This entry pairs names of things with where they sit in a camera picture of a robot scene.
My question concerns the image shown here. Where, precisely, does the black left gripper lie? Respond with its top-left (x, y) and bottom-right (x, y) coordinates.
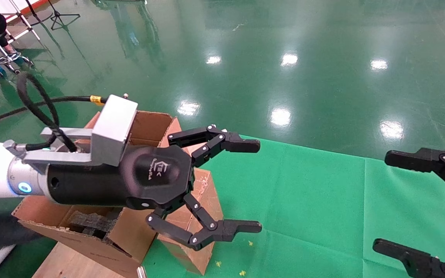
top-left (47, 124), bottom-right (262, 251)

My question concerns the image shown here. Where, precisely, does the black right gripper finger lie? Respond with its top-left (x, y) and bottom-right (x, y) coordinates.
top-left (373, 239), bottom-right (445, 278)
top-left (385, 146), bottom-right (445, 201)

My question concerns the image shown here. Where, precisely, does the brown cardboard piece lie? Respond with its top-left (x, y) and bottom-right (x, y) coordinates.
top-left (157, 168), bottom-right (224, 275)

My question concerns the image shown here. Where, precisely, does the large open cardboard carton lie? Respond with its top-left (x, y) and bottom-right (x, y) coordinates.
top-left (12, 110), bottom-right (182, 278)

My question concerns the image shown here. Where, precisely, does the green cloth mat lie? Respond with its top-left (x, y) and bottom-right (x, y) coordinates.
top-left (141, 135), bottom-right (445, 278)

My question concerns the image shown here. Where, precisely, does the dark foam padding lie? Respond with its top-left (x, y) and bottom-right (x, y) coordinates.
top-left (66, 210), bottom-right (121, 237)

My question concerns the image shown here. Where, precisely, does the white pipe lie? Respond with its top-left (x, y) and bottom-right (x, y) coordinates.
top-left (0, 244), bottom-right (16, 271)

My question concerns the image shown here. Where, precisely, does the black tripod stand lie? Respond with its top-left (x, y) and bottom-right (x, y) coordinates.
top-left (47, 0), bottom-right (81, 31)

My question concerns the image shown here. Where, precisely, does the wheeled stool base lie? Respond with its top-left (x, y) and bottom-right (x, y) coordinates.
top-left (0, 33), bottom-right (34, 75)

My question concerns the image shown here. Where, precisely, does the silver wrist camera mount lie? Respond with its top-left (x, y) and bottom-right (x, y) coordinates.
top-left (24, 94), bottom-right (138, 167)

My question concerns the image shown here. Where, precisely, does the black cable with yellow tag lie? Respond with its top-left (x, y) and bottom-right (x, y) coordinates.
top-left (0, 95), bottom-right (109, 130)

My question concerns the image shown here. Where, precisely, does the thick black looped cable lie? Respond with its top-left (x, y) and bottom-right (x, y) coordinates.
top-left (17, 73), bottom-right (78, 153)

